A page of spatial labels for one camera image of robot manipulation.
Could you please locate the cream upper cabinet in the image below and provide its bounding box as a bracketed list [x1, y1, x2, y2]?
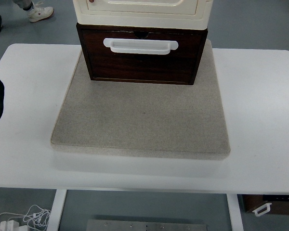
[73, 0, 213, 30]

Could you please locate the spare brown drawer box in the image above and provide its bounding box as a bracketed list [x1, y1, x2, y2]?
[242, 194, 289, 217]

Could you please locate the beige felt pad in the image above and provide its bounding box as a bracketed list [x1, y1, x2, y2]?
[51, 40, 231, 159]

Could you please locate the right white table leg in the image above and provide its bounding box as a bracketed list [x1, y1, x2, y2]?
[226, 194, 244, 231]

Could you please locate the white table leg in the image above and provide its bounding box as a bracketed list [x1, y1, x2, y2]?
[226, 194, 244, 231]
[47, 189, 67, 231]

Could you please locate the left white table leg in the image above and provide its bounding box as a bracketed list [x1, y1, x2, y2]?
[47, 189, 67, 231]

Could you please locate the white sneaker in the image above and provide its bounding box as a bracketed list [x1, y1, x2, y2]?
[27, 2, 54, 23]

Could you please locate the white power adapter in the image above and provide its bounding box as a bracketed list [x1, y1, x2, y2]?
[0, 220, 19, 231]

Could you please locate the white drawer handle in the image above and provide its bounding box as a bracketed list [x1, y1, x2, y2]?
[103, 38, 179, 55]

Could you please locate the dark wooden cabinet frame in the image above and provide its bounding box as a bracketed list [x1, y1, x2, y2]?
[76, 22, 209, 86]

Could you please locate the white cable bundle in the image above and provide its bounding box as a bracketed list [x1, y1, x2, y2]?
[0, 205, 52, 231]

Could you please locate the white spare handle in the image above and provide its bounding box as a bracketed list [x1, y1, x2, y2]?
[252, 203, 272, 217]

